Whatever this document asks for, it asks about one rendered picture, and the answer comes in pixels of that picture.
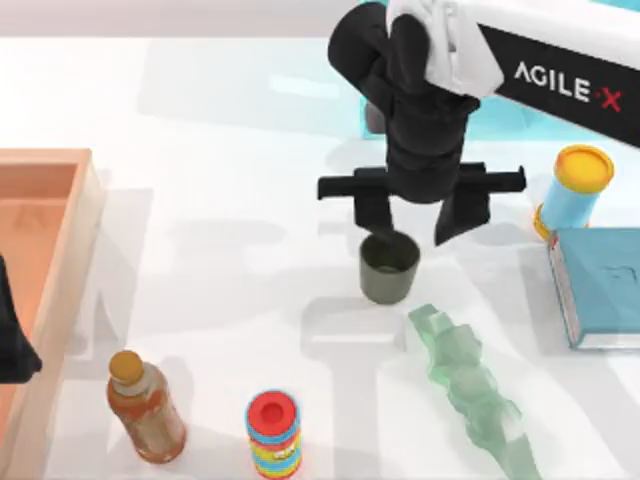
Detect grey-green cup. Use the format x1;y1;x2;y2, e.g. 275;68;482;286
358;233;422;306

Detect light blue yellow-lidded can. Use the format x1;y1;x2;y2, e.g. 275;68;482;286
531;144;617;242

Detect translucent green bottle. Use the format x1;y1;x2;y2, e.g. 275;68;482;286
407;303;545;480

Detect blue book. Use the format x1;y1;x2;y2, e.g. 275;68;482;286
546;226;640;352

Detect red-lidded striped can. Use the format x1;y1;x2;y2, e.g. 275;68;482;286
244;390;304;476

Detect brown bottle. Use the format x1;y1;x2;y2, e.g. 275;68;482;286
105;349;189;464

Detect salmon-coloured shallow box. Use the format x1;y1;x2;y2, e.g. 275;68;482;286
0;147;107;480

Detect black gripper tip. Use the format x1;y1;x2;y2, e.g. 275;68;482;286
0;254;43;387

